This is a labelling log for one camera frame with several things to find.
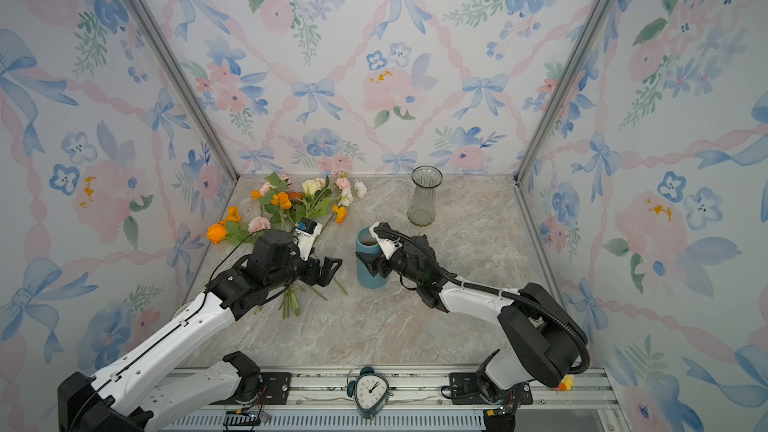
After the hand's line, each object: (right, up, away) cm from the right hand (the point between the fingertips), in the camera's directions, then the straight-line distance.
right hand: (368, 240), depth 82 cm
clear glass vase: (+18, +8, +30) cm, 36 cm away
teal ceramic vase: (0, 0, -5) cm, 5 cm away
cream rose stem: (-20, +16, +26) cm, 36 cm away
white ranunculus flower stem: (-5, +16, +30) cm, 34 cm away
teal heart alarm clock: (+1, -34, -12) cm, 36 cm away
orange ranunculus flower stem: (-47, +2, +18) cm, 51 cm away
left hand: (-10, -3, -6) cm, 12 cm away
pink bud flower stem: (-11, +18, +29) cm, 36 cm away
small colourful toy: (+50, -35, -8) cm, 61 cm away
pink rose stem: (-38, +3, +18) cm, 43 cm away
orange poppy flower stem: (-11, +6, +24) cm, 27 cm away
